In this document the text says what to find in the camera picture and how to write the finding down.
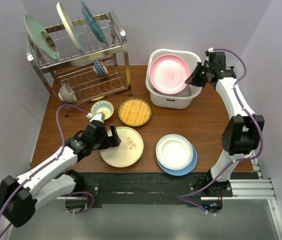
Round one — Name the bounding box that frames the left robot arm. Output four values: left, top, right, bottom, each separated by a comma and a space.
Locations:
0, 119, 121, 228

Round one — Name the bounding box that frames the woven bamboo tray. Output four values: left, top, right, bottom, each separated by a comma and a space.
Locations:
118, 98, 152, 127

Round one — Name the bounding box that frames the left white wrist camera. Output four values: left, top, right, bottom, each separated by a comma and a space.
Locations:
86, 112, 105, 123

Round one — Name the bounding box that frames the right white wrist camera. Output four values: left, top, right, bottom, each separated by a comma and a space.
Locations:
204, 47, 214, 57

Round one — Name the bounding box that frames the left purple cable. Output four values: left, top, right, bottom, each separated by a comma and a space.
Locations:
0, 104, 96, 240

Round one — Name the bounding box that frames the purple cable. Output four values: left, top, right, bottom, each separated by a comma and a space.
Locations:
0, 104, 96, 240
177, 48, 265, 215

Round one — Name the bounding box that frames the green cream leaf plate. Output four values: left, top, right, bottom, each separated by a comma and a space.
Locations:
100, 126, 144, 168

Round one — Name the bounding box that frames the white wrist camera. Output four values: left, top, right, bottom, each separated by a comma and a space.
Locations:
204, 47, 214, 57
86, 112, 105, 123

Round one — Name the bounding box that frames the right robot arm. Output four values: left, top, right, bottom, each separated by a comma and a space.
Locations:
185, 48, 265, 197

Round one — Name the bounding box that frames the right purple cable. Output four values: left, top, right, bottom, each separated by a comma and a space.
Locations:
177, 48, 265, 215

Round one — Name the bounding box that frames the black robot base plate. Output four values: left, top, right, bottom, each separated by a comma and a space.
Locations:
62, 171, 234, 210

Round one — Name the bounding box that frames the white plastic bin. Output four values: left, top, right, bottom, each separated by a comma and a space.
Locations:
145, 48, 202, 109

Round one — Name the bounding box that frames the blue zigzag patterned bowl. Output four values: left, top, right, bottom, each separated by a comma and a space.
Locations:
93, 59, 109, 77

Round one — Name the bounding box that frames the grey patterned bowl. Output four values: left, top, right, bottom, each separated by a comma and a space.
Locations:
58, 83, 77, 104

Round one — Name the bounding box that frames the light green plate in rack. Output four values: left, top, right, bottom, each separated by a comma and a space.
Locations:
24, 14, 60, 60

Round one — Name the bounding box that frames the small teal patterned bowl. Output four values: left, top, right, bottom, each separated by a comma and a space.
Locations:
91, 100, 114, 120

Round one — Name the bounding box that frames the blue plate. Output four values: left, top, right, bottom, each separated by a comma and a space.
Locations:
157, 145, 197, 177

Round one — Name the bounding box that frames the steel two-tier dish rack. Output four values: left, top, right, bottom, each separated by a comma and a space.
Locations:
23, 11, 132, 106

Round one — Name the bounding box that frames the cream rimmed teal plate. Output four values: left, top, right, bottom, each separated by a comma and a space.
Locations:
56, 2, 84, 53

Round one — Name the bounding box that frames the pink bear plate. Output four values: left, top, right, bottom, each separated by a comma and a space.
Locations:
149, 54, 190, 95

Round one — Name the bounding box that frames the white scalloped plate right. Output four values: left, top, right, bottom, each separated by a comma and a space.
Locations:
156, 134, 196, 171

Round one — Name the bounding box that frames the grey reindeer plate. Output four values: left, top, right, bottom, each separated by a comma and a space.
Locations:
153, 85, 191, 97

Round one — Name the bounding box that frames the dark teal plate in rack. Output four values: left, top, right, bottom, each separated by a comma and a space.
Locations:
80, 0, 109, 47

